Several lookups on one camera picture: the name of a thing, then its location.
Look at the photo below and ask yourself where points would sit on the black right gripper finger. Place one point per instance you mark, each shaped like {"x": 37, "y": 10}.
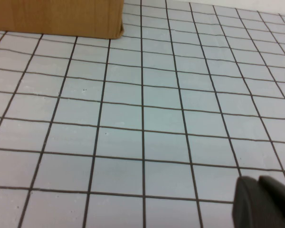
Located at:
{"x": 263, "y": 206}

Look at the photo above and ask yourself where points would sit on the empty brown cardboard box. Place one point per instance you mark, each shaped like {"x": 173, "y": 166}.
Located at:
{"x": 57, "y": 16}

